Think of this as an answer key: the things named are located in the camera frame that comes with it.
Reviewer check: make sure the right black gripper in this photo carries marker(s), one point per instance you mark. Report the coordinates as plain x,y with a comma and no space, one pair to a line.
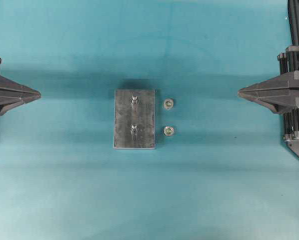
280,94

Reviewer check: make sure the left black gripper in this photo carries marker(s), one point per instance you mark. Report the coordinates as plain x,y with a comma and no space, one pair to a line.
26,94

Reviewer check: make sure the grey metal base block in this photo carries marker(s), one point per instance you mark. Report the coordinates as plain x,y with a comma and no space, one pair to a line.
134,119

